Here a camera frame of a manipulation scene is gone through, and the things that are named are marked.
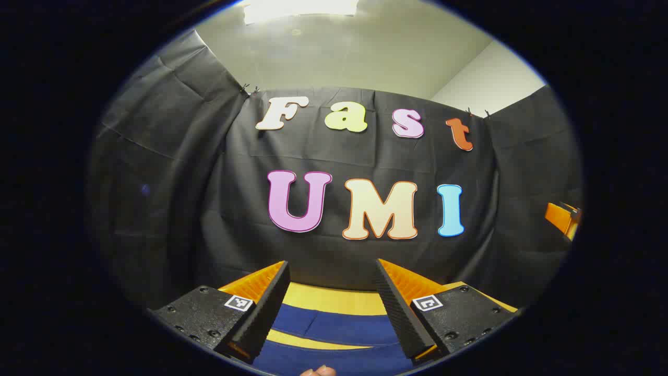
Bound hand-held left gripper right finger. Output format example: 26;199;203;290
374;258;519;365

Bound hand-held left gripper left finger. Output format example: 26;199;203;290
149;260;291;365

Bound blue denim jeans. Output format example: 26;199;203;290
252;303;418;376

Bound black backdrop cloth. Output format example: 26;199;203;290
88;29;584;310

